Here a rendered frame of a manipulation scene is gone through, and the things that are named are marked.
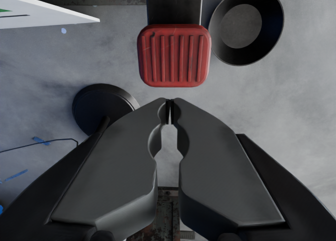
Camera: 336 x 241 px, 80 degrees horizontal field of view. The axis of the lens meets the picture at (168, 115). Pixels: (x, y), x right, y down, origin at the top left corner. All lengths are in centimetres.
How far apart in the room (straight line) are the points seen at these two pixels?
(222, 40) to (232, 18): 9
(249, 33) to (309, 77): 39
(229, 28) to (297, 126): 69
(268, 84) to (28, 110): 129
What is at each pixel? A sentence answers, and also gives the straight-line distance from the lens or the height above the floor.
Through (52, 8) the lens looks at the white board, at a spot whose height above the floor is 35.
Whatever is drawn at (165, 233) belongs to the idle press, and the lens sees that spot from 142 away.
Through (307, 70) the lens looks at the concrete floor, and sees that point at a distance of 120.
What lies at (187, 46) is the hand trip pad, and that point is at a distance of 20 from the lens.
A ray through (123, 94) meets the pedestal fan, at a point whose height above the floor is 2.
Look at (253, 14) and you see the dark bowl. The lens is 101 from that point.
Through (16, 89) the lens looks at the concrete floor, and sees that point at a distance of 133.
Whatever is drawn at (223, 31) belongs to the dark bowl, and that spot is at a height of 0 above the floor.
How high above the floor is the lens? 95
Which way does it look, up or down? 58 degrees down
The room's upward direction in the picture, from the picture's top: 177 degrees counter-clockwise
